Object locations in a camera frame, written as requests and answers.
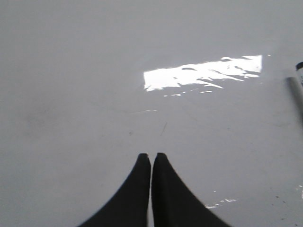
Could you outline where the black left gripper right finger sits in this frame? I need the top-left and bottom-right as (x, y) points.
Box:
(151, 153), (229, 227)

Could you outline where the white taped whiteboard marker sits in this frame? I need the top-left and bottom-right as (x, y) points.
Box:
(286, 61), (303, 112)

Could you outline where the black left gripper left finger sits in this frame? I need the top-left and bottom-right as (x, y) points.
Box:
(81, 153), (151, 227)

